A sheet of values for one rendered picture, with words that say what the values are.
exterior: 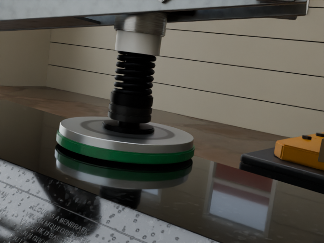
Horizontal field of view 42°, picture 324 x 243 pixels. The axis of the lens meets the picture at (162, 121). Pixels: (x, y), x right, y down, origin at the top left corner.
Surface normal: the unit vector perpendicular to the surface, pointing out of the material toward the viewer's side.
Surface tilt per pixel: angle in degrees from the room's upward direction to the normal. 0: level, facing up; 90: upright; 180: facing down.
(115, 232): 45
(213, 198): 0
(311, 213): 0
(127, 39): 90
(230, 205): 0
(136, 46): 90
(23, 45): 90
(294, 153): 90
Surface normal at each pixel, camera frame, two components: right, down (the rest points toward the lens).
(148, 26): 0.35, 0.19
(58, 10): -0.32, 0.10
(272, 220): 0.13, -0.98
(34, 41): 0.83, 0.19
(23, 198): -0.29, -0.66
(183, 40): -0.54, 0.06
